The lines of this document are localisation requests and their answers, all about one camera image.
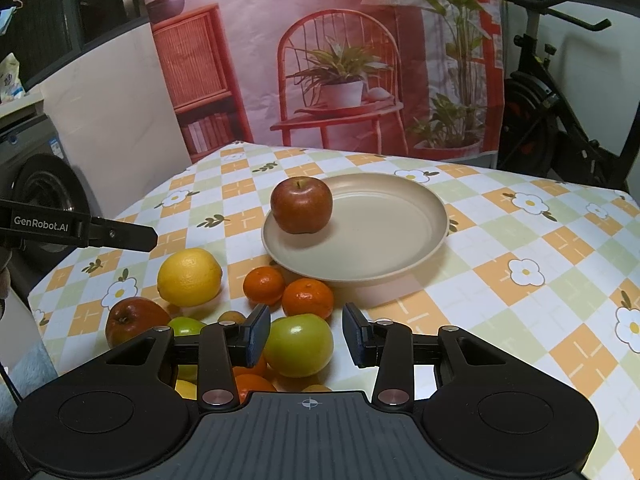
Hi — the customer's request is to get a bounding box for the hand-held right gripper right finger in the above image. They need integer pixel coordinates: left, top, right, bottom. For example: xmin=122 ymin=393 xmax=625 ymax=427
xmin=341 ymin=303 xmax=506 ymax=409

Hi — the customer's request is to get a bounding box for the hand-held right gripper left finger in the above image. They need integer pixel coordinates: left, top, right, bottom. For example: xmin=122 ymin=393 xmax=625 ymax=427
xmin=102 ymin=304 xmax=273 ymax=409

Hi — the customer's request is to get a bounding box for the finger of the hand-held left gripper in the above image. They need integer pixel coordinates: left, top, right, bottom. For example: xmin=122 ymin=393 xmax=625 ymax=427
xmin=87 ymin=216 xmax=159 ymax=253

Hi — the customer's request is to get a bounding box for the large green apple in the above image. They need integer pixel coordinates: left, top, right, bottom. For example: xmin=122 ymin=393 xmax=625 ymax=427
xmin=262 ymin=313 xmax=334 ymax=379

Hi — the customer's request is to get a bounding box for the small mandarin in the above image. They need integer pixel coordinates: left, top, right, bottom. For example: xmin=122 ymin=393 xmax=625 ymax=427
xmin=243 ymin=266 xmax=286 ymax=307

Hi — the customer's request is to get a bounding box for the small green apple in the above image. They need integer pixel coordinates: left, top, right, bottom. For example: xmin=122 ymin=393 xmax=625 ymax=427
xmin=166 ymin=316 xmax=207 ymax=382

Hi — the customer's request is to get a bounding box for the bright red apple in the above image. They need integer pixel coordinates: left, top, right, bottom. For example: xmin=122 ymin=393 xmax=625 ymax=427
xmin=105 ymin=297 xmax=172 ymax=350

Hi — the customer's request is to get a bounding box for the beige round plate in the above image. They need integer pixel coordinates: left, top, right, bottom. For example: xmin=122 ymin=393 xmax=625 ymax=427
xmin=261 ymin=173 xmax=449 ymax=291

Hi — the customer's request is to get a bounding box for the dark red apple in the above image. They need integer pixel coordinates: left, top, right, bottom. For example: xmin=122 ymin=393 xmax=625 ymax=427
xmin=270 ymin=176 xmax=334 ymax=235

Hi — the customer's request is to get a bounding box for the grey washing machine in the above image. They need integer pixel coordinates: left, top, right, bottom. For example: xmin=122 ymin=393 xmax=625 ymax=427
xmin=0 ymin=110 xmax=96 ymax=301

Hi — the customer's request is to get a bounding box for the white plastic packet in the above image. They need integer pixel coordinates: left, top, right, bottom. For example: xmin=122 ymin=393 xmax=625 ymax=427
xmin=0 ymin=52 xmax=26 ymax=106

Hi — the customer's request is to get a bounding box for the checkered flower tablecloth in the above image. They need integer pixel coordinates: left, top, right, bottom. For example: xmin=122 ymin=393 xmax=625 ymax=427
xmin=27 ymin=141 xmax=640 ymax=480

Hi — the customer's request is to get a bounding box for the black exercise bike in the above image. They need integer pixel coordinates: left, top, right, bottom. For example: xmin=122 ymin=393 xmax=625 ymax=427
xmin=492 ymin=0 xmax=640 ymax=193

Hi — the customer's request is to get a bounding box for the printed pink wall cloth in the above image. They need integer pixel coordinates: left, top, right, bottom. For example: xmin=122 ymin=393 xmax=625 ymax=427
xmin=137 ymin=0 xmax=503 ymax=163

